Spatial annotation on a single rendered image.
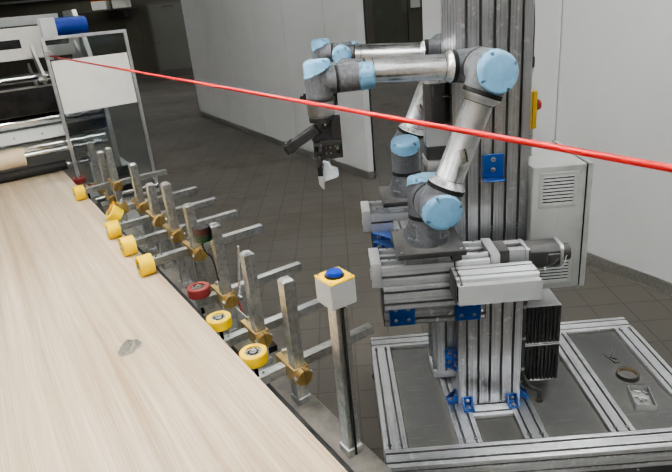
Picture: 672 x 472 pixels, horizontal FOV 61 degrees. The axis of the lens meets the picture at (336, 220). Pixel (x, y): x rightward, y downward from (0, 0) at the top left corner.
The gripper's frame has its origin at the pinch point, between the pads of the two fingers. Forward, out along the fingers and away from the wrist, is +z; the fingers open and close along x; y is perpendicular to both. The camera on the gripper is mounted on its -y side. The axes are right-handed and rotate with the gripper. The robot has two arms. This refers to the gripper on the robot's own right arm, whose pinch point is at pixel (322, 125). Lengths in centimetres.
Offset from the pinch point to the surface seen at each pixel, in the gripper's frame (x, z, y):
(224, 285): -62, 41, -39
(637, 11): 88, -29, 176
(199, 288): -62, 41, -48
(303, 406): -105, 62, -11
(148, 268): -50, 38, -69
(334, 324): -125, 22, 1
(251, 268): -82, 26, -24
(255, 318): -83, 43, -25
